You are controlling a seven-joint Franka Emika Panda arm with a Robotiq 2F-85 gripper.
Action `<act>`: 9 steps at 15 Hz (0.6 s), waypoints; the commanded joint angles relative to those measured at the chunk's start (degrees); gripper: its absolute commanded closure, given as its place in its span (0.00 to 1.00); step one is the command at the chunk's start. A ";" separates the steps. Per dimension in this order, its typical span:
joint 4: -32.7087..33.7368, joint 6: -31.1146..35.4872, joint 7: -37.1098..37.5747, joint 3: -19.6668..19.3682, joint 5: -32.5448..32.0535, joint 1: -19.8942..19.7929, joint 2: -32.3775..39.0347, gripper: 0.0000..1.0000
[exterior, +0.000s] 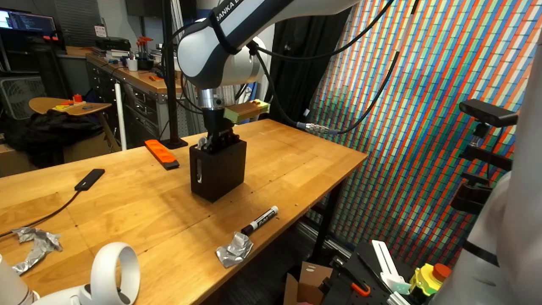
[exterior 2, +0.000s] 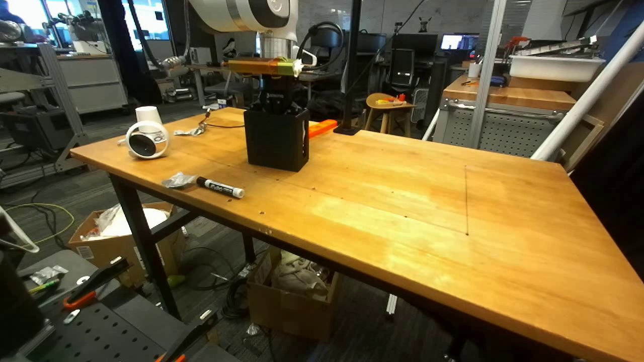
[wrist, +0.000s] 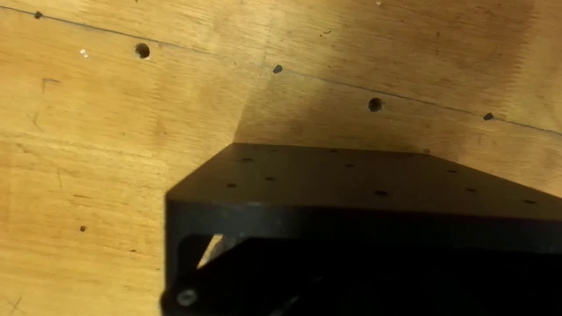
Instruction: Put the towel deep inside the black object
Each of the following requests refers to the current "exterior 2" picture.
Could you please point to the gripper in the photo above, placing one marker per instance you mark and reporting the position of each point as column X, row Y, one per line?
column 276, row 90

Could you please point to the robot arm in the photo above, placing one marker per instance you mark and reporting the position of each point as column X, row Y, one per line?
column 241, row 14

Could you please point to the black open-top box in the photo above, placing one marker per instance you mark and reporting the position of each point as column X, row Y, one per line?
column 275, row 143

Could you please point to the orange plastic block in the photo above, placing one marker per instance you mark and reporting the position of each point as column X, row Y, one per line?
column 322, row 128

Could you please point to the black pole with base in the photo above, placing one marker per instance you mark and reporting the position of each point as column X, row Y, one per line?
column 353, row 60

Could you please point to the crumpled silver foil wrapper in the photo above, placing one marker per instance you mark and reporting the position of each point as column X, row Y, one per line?
column 188, row 132

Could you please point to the black and white marker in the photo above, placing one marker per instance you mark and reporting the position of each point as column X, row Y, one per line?
column 221, row 188

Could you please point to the wooden stool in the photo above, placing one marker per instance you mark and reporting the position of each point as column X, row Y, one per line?
column 388, row 104

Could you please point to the black office chair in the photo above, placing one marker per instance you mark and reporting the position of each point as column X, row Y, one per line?
column 402, row 65

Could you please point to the white paper cup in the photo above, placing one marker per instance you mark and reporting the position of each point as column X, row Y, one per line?
column 148, row 114

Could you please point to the crumpled clear plastic wrapper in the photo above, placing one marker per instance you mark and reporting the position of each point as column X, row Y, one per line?
column 178, row 180

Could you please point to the white round speaker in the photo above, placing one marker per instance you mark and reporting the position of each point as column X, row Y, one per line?
column 146, row 143

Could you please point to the white cabinet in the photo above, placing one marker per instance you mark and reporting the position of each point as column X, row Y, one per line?
column 93, row 83

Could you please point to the monitor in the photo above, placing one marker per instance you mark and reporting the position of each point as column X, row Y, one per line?
column 459, row 41

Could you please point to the cardboard box with cloth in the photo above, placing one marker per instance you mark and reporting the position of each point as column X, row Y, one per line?
column 289, row 306

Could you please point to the cardboard box with white bags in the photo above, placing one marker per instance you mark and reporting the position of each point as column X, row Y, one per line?
column 108, row 246

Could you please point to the workbench with wooden top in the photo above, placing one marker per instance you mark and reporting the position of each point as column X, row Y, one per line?
column 508, row 120

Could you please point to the white plastic bin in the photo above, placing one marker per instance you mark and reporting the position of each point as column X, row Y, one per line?
column 556, row 68

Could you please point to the black perforated table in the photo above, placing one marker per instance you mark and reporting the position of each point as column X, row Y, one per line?
column 105, row 332

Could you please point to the white slanted pole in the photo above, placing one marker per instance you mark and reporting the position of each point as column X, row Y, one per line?
column 583, row 95

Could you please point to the aluminium post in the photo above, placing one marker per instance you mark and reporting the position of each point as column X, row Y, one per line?
column 485, row 75

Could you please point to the grey metal frame rack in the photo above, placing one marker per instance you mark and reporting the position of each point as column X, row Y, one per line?
column 55, row 90

